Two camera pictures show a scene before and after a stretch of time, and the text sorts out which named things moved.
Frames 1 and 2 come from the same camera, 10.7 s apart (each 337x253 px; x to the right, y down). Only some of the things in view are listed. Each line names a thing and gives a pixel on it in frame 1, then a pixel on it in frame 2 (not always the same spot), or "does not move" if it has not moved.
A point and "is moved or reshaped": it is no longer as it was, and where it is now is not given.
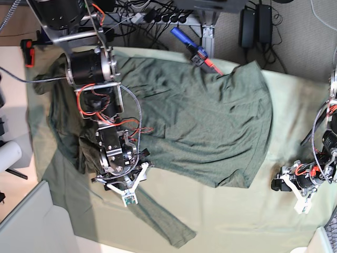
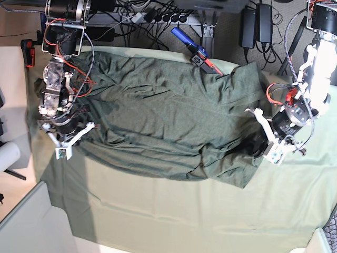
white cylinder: x=10 y=153 does not move
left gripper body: x=124 y=181 to x=65 y=132
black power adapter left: x=247 y=28 does not move
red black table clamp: x=26 y=45 does not move
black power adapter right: x=264 y=23 does not move
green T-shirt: x=199 y=126 is moved or reshaped
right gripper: x=305 y=176 to x=256 y=143
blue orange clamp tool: x=199 y=56 does not move
